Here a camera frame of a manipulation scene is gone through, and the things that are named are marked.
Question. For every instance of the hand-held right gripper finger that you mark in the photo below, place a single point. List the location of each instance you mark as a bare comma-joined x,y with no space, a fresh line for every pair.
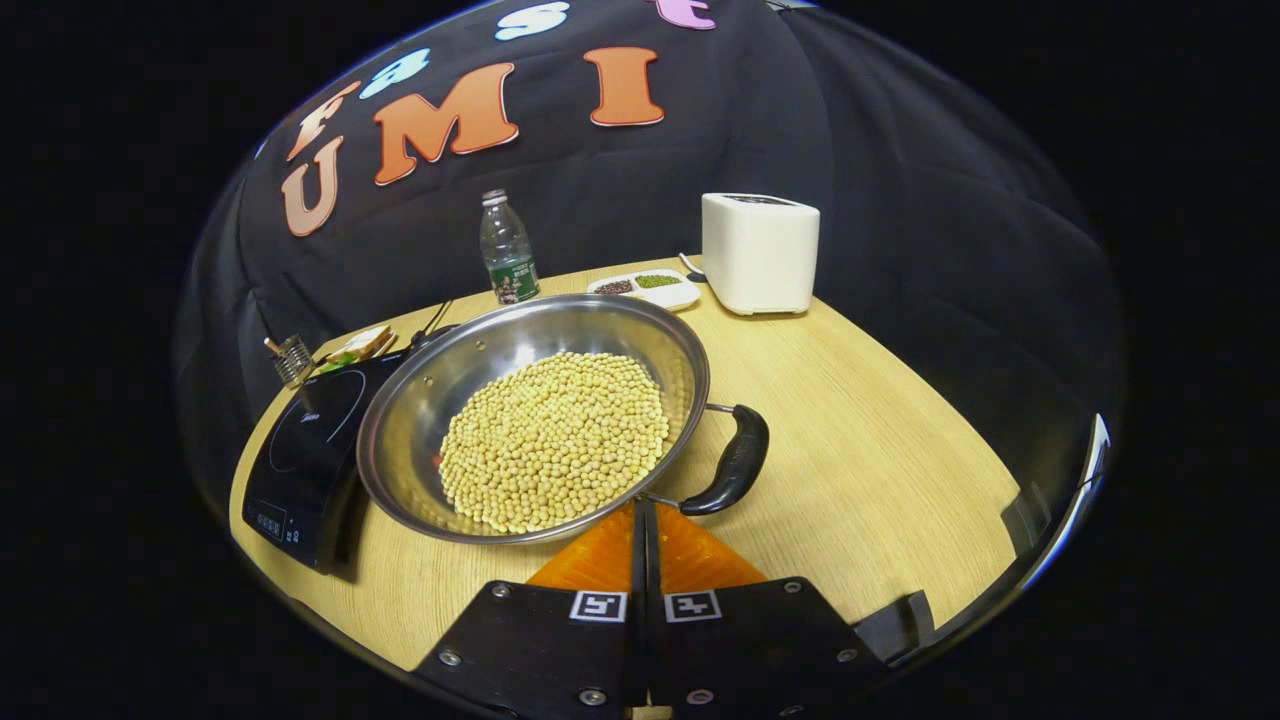
651,550
636,550

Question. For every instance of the black induction cooktop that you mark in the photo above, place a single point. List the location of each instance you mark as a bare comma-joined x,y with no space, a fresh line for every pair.
315,450

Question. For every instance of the pile of yellow soybeans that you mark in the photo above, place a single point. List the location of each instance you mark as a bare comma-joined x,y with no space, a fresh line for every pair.
555,440

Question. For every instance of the white divided plate with beans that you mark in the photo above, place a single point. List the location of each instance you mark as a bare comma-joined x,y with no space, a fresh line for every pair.
675,293

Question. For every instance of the white toaster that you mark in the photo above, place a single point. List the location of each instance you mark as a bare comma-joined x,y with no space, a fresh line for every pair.
760,255

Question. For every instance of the clear plastic water bottle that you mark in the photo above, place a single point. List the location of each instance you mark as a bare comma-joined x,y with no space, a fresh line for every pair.
508,250

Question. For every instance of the bread slices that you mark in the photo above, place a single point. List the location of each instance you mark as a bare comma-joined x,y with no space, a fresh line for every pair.
360,343

